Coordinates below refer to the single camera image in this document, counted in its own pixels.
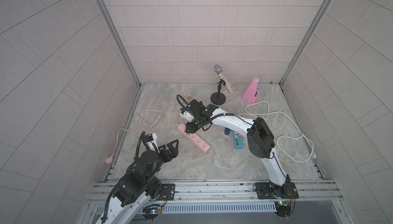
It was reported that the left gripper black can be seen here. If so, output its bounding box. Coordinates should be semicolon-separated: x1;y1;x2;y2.
143;139;180;184

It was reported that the pink power strip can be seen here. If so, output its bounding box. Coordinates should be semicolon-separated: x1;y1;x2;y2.
178;124;210;153

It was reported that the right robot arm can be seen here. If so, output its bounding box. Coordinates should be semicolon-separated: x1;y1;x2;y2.
176;95;299;200

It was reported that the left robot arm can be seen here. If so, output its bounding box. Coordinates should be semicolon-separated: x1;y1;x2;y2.
96;131;179;224

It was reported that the black microphone stand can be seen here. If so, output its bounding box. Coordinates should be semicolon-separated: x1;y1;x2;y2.
210;79;226;105

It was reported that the teal power strip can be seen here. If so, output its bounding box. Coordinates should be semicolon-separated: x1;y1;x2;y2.
232;131;244;150

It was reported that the glitter microphone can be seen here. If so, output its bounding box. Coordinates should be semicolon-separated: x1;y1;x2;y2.
213;64;234;93

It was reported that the pink metronome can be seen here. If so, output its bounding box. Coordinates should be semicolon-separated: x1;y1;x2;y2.
242;77;259;104

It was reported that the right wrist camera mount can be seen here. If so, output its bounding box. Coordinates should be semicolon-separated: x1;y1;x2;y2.
180;108;194;122

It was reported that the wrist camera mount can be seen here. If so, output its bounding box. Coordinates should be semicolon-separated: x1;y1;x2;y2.
143;133;159;153
180;108;194;122

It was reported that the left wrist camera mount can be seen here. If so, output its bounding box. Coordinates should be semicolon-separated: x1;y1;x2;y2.
143;133;159;153

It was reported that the pink power strip cord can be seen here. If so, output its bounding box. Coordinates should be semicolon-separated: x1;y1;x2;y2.
105;100;179;165

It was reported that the right corner aluminium post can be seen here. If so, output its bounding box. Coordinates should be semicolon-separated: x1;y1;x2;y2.
279;0;333;88

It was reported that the corner aluminium post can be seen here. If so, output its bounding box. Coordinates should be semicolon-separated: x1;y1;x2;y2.
94;0;141;89
279;0;333;88

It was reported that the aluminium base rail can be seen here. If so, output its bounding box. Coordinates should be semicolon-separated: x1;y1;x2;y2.
85;179;343;206

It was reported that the left corner aluminium post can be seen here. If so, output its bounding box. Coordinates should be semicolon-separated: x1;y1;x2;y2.
94;0;141;89

